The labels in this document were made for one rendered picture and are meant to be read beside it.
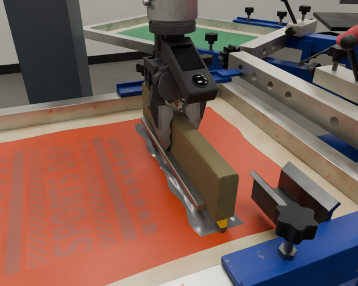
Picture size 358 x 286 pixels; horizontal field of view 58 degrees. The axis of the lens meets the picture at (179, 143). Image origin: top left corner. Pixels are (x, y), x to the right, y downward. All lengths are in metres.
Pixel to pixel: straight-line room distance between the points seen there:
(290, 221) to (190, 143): 0.19
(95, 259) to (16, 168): 0.28
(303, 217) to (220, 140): 0.36
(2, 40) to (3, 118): 3.61
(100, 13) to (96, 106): 3.61
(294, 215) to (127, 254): 0.22
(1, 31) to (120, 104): 3.63
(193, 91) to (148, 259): 0.23
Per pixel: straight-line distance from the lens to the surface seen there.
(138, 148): 0.65
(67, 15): 1.09
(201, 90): 0.45
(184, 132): 0.50
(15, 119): 0.79
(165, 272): 0.43
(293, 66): 1.27
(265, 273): 0.37
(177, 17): 0.48
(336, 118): 0.69
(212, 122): 0.75
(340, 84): 0.73
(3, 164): 0.68
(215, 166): 0.42
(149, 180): 0.56
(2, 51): 4.42
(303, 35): 1.23
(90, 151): 0.66
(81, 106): 0.78
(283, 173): 0.50
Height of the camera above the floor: 1.30
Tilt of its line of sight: 31 degrees down
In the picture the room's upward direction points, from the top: straight up
